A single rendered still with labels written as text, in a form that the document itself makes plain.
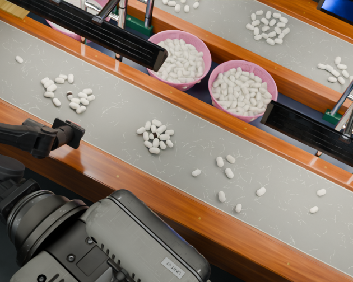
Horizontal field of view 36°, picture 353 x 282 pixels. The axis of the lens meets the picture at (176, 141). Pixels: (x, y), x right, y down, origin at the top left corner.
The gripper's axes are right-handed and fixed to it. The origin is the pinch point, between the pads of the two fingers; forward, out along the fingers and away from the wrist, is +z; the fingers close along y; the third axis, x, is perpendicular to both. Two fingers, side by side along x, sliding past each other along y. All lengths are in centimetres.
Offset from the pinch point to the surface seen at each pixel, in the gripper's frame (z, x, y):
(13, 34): 26, -11, 46
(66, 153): -1.7, 9.4, 0.1
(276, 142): 31, -18, -60
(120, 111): 19.6, -5.1, -5.7
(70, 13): -2.1, -33.4, 15.0
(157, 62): -1.1, -31.6, -16.1
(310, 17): 82, -60, -50
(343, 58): 75, -51, -70
